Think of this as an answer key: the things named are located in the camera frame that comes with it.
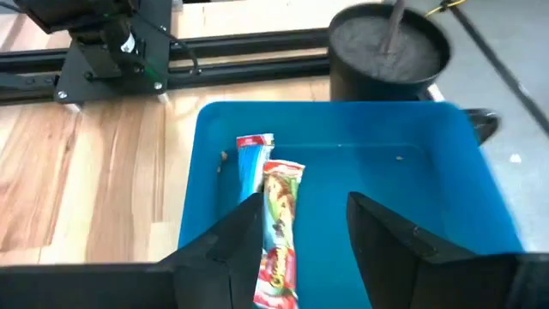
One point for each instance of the small white floor scrap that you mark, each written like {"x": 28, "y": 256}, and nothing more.
{"x": 514, "y": 159}

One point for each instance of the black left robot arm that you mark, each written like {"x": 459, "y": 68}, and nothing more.
{"x": 107, "y": 26}

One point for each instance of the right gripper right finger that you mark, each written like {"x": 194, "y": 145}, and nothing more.
{"x": 394, "y": 262}

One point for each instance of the blue red-topped granola bar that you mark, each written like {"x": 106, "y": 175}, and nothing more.
{"x": 253, "y": 167}

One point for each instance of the blue plastic bin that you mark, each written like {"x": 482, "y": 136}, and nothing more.
{"x": 364, "y": 184}

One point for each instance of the black plant pot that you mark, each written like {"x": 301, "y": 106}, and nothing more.
{"x": 377, "y": 81}

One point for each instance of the red green granola bar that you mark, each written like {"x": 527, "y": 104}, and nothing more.
{"x": 279, "y": 214}

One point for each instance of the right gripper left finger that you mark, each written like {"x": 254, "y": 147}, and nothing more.
{"x": 218, "y": 266}

